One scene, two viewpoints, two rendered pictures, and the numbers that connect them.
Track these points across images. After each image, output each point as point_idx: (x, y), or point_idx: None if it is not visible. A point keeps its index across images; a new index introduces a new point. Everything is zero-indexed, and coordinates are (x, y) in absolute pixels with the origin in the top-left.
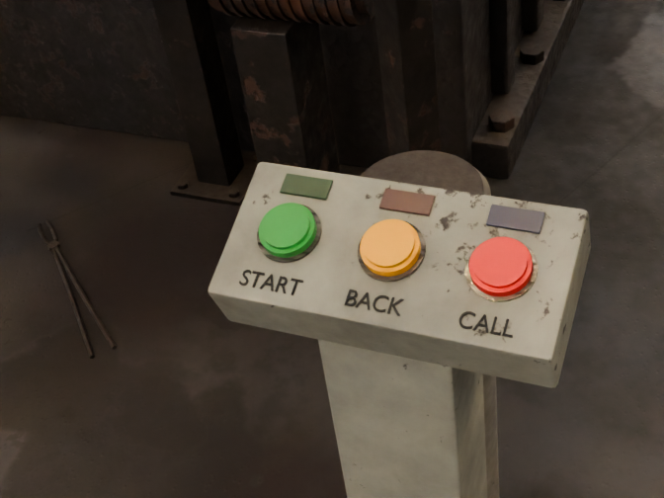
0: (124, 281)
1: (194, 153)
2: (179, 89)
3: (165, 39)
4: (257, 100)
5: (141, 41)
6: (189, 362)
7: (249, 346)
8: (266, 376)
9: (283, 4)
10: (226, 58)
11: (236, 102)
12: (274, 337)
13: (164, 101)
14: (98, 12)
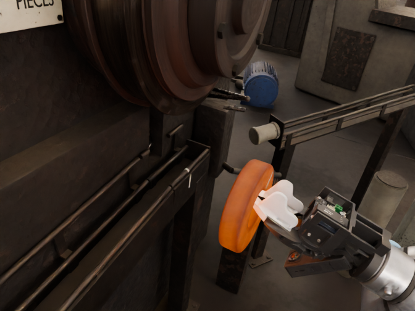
0: None
1: (182, 309)
2: (185, 287)
3: (187, 270)
4: (252, 240)
5: (138, 300)
6: None
7: (279, 308)
8: (293, 303)
9: None
10: (163, 268)
11: (163, 282)
12: (275, 300)
13: None
14: (123, 309)
